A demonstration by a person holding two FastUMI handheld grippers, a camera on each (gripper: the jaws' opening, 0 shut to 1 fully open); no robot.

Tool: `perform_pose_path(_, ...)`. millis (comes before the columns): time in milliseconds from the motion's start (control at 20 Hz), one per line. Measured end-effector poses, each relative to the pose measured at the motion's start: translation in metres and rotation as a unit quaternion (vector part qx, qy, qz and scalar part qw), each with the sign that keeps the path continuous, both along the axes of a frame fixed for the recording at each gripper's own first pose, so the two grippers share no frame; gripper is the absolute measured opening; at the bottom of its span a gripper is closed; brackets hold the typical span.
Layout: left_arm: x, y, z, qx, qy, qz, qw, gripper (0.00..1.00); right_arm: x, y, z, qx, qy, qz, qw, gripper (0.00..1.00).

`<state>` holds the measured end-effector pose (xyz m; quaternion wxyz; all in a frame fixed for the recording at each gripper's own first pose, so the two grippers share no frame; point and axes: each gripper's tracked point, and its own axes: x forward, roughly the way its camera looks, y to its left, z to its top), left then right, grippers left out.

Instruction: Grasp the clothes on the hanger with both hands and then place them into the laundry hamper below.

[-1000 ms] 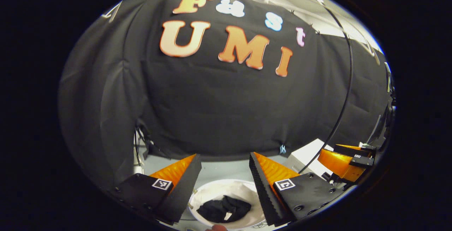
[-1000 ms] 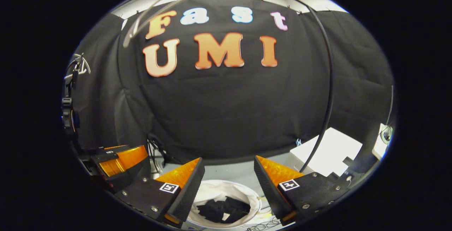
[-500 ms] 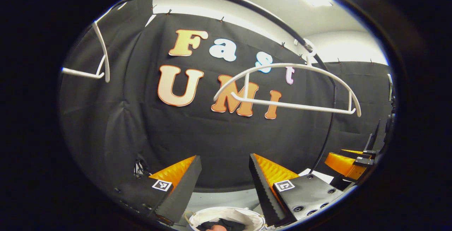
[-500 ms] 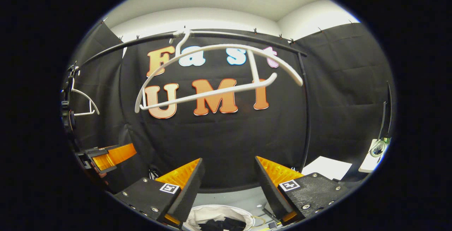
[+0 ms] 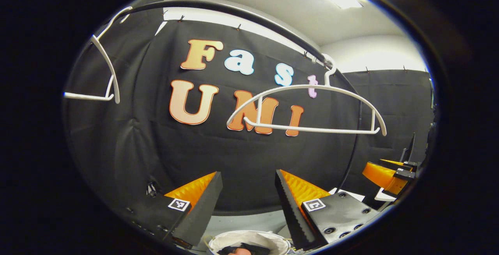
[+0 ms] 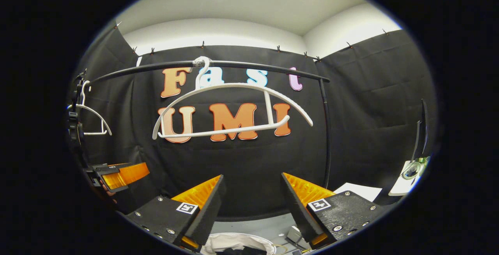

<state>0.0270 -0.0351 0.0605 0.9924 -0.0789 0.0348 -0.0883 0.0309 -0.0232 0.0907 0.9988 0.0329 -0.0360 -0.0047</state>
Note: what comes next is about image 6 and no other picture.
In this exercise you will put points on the black clamp fixture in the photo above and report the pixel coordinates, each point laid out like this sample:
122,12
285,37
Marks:
74,126

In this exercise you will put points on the white laundry hamper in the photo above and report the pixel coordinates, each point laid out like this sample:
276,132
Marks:
234,241

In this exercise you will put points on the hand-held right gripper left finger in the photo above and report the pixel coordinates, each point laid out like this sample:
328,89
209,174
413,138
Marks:
208,212

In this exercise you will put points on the black clothes rail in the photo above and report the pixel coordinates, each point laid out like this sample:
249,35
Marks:
241,65

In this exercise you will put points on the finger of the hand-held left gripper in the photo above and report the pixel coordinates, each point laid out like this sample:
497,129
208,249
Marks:
128,175

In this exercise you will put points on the white sheet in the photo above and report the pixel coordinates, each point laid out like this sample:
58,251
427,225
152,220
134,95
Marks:
358,192

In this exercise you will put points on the white side desk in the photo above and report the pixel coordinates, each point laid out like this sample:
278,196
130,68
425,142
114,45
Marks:
399,186

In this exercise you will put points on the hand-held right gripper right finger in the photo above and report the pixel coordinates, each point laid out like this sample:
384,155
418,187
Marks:
298,212

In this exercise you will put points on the black backdrop cloth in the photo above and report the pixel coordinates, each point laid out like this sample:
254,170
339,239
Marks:
370,110

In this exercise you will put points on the white plastic hanger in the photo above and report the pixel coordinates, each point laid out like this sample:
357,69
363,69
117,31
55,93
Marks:
95,133
218,131

